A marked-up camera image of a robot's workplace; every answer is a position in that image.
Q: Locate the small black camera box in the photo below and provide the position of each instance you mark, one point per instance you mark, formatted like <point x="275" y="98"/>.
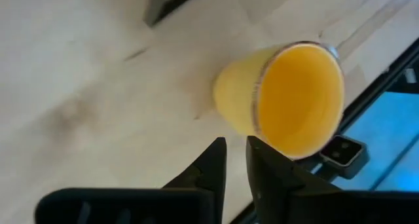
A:
<point x="343" y="153"/>

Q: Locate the wooden shelf with black frame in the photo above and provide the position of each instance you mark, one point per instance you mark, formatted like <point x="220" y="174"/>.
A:
<point x="154" y="8"/>

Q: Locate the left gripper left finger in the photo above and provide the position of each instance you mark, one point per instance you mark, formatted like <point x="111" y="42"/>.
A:
<point x="196" y="201"/>

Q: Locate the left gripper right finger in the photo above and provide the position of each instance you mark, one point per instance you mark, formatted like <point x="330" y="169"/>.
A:
<point x="288" y="201"/>

